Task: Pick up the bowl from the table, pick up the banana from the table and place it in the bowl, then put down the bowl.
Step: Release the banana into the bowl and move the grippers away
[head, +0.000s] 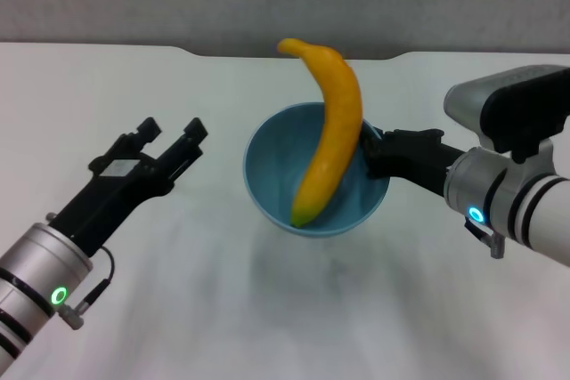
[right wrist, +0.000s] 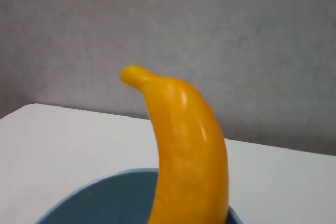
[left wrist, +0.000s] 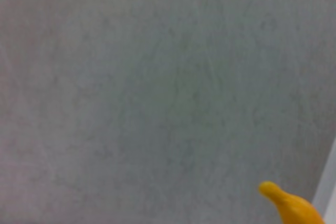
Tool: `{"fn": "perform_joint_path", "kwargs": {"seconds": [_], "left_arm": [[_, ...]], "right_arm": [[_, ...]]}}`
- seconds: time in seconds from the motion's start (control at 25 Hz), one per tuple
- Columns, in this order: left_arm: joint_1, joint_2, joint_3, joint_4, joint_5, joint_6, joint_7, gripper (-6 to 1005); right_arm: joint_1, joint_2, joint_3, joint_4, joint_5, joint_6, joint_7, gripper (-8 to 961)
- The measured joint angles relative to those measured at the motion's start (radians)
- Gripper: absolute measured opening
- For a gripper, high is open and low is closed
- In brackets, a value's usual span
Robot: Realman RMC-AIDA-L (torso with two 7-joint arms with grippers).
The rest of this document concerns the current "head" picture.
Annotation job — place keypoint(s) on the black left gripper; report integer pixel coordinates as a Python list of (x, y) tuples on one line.
[(111, 193)]

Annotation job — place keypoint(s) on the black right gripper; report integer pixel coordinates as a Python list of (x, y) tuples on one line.
[(414, 157)]

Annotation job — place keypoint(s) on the yellow banana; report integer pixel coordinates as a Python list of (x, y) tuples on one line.
[(338, 108)]

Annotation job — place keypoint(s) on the blue bowl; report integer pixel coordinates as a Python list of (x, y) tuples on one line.
[(276, 166)]

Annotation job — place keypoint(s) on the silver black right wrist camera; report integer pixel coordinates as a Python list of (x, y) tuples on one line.
[(521, 108)]

